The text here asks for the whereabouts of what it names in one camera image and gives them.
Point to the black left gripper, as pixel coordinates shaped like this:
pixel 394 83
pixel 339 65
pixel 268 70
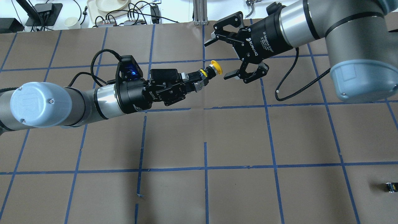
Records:
pixel 132 97

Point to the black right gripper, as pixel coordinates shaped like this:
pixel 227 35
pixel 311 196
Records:
pixel 264 38

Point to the yellow push button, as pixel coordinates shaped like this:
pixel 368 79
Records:
pixel 211 70

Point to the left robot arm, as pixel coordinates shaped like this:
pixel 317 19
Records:
pixel 44 104

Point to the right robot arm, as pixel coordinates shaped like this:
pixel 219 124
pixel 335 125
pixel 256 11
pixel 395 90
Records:
pixel 362 52

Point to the black monitor stand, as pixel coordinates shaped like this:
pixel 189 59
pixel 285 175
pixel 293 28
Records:
pixel 41 15

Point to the metal clamp tool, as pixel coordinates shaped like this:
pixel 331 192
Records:
pixel 250 4

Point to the power strip with plugs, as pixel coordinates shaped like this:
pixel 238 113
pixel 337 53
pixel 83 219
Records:
pixel 145 15

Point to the cream tray with plate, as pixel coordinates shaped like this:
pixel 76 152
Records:
pixel 102 7

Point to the white paper cup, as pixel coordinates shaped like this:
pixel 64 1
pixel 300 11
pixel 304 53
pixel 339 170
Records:
pixel 72 23

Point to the small black yellow part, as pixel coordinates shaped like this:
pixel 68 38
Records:
pixel 392 187

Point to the aluminium profile post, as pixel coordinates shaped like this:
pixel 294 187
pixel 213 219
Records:
pixel 200 12

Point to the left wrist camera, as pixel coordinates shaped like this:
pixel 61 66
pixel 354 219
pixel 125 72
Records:
pixel 128 69

